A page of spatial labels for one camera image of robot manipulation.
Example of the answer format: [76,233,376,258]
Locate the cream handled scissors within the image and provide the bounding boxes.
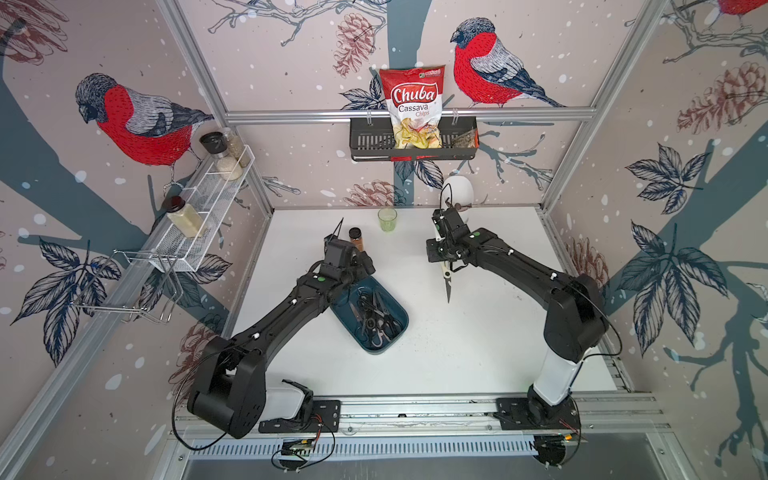
[441,261,453,302]

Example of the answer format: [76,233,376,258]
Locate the black scissors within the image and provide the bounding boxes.
[357,290,379,330]
[372,292,401,340]

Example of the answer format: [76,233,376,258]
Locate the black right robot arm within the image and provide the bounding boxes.
[426,208,608,425]

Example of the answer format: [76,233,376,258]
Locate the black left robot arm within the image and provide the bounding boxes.
[187,235,375,439]

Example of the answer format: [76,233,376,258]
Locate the teal storage tray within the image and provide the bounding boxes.
[331,276,410,354]

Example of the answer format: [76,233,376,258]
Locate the white utensil holder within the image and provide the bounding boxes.
[440,175,475,212]

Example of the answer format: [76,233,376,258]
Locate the green glass cup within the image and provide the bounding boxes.
[377,207,398,232]

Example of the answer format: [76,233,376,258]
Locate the horizontal aluminium bar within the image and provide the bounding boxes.
[225,106,599,126]

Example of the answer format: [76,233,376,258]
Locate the red Chuba chips bag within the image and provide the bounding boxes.
[379,66,445,149]

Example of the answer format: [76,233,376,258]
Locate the small spice jar behind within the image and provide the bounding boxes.
[222,128,249,168]

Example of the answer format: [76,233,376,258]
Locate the yellow spice jar red lid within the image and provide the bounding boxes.
[162,195,204,238]

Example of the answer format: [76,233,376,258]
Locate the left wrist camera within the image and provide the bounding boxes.
[320,238,357,279]

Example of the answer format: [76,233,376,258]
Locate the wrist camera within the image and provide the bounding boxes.
[432,208,468,238]
[320,238,357,279]

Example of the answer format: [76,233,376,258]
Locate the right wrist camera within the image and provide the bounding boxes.
[432,208,468,238]

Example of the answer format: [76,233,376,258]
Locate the black wall basket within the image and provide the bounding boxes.
[349,117,479,162]

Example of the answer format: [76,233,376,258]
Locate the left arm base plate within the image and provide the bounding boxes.
[258,399,342,434]

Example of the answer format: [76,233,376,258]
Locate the white wire wall shelf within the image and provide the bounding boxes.
[117,146,255,272]

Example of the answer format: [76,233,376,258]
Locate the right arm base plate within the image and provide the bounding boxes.
[493,397,581,432]

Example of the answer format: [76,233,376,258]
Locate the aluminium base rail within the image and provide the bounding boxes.
[152,391,697,479]

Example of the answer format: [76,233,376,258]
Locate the aluminium frame post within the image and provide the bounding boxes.
[156,0,274,219]

